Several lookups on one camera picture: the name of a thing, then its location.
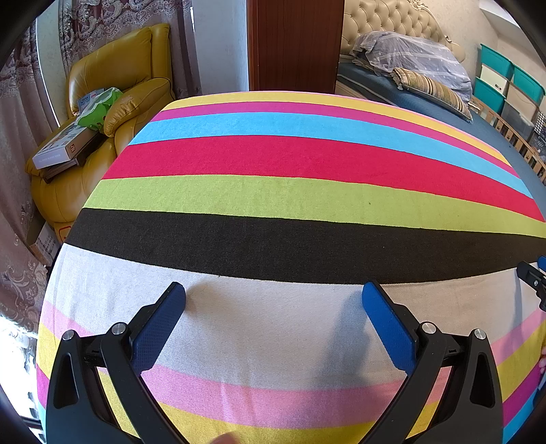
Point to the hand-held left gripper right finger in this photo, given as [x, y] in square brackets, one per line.
[390, 328]

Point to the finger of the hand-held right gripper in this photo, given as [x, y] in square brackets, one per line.
[533, 277]

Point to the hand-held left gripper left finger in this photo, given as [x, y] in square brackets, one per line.
[158, 328]

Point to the brown cardboard box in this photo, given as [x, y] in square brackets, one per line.
[42, 243]

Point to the colourful striped tablecloth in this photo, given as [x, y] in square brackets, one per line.
[277, 188]

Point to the brown flat box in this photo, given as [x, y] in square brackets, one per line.
[87, 153]

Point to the white flat box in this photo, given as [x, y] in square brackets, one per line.
[59, 149]

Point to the brown striped pillow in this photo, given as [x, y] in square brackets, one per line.
[435, 92]

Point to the stack of plastic storage boxes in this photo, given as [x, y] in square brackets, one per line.
[495, 64]

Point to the green plastic packet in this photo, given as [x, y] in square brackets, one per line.
[100, 111]

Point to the white blue tissue pack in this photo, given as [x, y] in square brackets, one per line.
[87, 100]

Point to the bed with blue mattress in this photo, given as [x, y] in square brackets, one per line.
[371, 87]

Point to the grey-blue striped duvet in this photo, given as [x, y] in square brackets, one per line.
[418, 55]

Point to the yellow leather armchair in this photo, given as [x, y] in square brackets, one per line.
[119, 55]

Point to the dark wooden partition panel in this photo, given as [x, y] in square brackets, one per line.
[294, 42]

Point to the beige tufted headboard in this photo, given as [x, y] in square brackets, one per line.
[384, 15]

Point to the wooden cot rail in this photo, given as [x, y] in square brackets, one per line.
[512, 141]

